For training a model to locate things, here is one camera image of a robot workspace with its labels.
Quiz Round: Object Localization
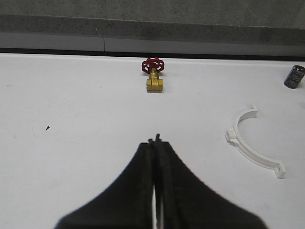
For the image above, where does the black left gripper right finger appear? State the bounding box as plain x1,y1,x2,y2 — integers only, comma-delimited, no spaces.
154,135,267,229

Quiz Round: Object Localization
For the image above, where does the grey stone countertop ledge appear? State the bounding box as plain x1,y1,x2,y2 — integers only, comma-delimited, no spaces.
0,0,305,57

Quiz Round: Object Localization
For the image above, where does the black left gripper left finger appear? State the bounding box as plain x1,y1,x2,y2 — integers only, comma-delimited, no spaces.
55,139,155,229

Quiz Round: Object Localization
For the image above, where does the white pipe clamp half left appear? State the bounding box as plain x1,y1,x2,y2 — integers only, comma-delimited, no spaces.
225,104,286,179

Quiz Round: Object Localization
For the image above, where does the black cylindrical capacitor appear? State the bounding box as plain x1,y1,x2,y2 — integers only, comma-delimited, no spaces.
284,65,305,89

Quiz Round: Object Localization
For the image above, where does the brass valve red handle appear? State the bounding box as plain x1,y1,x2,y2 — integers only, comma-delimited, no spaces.
142,57,164,93

